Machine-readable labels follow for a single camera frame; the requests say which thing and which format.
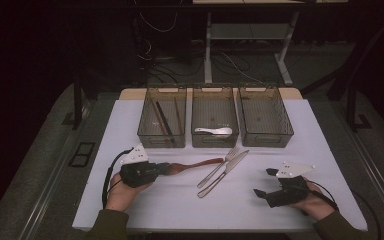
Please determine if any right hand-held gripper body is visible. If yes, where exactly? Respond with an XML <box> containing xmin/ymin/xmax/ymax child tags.
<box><xmin>265</xmin><ymin>161</ymin><xmax>316</xmax><ymax>209</ymax></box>

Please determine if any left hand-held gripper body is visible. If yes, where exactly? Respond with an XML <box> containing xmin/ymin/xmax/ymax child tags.
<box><xmin>118</xmin><ymin>143</ymin><xmax>161</xmax><ymax>189</ymax></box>

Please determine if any brown wooden spoon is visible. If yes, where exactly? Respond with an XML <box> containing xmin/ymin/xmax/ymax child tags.
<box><xmin>167</xmin><ymin>157</ymin><xmax>225</xmax><ymax>176</ymax></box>

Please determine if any black chopstick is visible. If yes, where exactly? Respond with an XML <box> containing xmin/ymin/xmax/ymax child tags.
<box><xmin>155</xmin><ymin>101</ymin><xmax>174</xmax><ymax>138</ymax></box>
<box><xmin>156</xmin><ymin>101</ymin><xmax>176</xmax><ymax>145</ymax></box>

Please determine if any transparent brown plastic bin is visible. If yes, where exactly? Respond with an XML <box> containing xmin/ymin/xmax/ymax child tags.
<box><xmin>190</xmin><ymin>85</ymin><xmax>240</xmax><ymax>149</ymax></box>
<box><xmin>238</xmin><ymin>84</ymin><xmax>295</xmax><ymax>148</ymax></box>
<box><xmin>136</xmin><ymin>85</ymin><xmax>188</xmax><ymax>149</ymax></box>

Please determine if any white plastic spoon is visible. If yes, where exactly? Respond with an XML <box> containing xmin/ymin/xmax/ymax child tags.
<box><xmin>194</xmin><ymin>126</ymin><xmax>234</xmax><ymax>136</ymax></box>

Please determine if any person's left hand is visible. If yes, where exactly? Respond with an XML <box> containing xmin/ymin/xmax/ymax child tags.
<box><xmin>104</xmin><ymin>171</ymin><xmax>151</xmax><ymax>213</ymax></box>

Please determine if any person's right hand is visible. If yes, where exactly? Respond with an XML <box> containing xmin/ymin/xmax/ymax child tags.
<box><xmin>290</xmin><ymin>185</ymin><xmax>336</xmax><ymax>222</ymax></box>

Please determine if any white table mat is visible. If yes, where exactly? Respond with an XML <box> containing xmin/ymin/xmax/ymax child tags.
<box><xmin>72</xmin><ymin>98</ymin><xmax>369</xmax><ymax>233</ymax></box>

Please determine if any metal table knife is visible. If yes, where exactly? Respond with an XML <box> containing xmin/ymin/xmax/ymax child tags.
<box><xmin>197</xmin><ymin>149</ymin><xmax>250</xmax><ymax>199</ymax></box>

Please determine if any metal fork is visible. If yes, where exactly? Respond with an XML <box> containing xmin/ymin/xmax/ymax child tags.
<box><xmin>198</xmin><ymin>146</ymin><xmax>241</xmax><ymax>189</ymax></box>

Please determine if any white metal desk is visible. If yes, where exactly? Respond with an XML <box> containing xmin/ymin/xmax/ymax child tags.
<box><xmin>192</xmin><ymin>0</ymin><xmax>349</xmax><ymax>86</ymax></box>

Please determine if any slanted black stand bar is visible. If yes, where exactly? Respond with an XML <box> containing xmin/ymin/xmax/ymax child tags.
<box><xmin>326</xmin><ymin>14</ymin><xmax>384</xmax><ymax>101</ymax></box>

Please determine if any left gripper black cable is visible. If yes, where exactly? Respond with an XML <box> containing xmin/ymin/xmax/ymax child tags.
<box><xmin>101</xmin><ymin>147</ymin><xmax>135</xmax><ymax>210</ymax></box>

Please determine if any silver floor rail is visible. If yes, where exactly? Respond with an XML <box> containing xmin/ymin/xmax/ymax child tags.
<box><xmin>17</xmin><ymin>133</ymin><xmax>83</xmax><ymax>240</ymax></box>
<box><xmin>341</xmin><ymin>123</ymin><xmax>384</xmax><ymax>231</ymax></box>

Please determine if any black floor cable tangle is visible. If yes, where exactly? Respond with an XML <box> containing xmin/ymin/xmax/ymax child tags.
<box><xmin>145</xmin><ymin>58</ymin><xmax>205</xmax><ymax>85</ymax></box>

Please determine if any black metal stand post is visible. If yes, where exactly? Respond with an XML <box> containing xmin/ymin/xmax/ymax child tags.
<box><xmin>345</xmin><ymin>83</ymin><xmax>374</xmax><ymax>132</ymax></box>
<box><xmin>61</xmin><ymin>74</ymin><xmax>91</xmax><ymax>131</ymax></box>

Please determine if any white floor cable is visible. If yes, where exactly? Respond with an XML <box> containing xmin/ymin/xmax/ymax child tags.
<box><xmin>220</xmin><ymin>51</ymin><xmax>265</xmax><ymax>85</ymax></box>

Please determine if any hanging light cable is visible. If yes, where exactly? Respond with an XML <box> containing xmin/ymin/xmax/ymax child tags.
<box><xmin>138</xmin><ymin>11</ymin><xmax>179</xmax><ymax>34</ymax></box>

